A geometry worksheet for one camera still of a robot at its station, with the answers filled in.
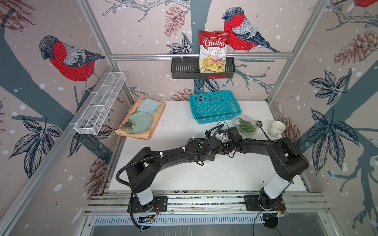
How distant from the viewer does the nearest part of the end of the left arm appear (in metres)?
0.58

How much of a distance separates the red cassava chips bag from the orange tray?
19.6 inches

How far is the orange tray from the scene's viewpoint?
103cm

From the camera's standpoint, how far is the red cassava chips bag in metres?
0.85
